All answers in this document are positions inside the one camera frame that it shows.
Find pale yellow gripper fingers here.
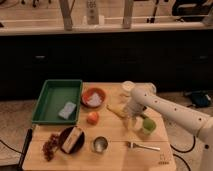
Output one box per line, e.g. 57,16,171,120
124,116,137,130

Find yellow banana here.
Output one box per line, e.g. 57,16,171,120
107,104,127,118

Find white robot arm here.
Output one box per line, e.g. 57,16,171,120
125,85,213,144

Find small metal cup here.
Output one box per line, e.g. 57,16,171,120
93,136,108,153

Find silver fork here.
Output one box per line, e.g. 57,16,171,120
125,141,160,151

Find wooden table board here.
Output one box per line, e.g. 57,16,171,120
21,82,177,171

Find orange tomato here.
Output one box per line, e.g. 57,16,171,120
86,112,99,125

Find white crumpled cloth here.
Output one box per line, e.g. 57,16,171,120
87,93,102,107

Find orange bowl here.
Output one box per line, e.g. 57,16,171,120
81,87,106,108

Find black plate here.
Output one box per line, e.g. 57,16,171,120
59,126,85,154

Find wooden block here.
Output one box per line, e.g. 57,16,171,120
62,127,82,153

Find green plastic tray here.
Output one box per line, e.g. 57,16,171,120
32,79,82,125

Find red grapes bunch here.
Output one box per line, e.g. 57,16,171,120
42,134,59,161

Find black cable right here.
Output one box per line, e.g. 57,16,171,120
169,134,198,154

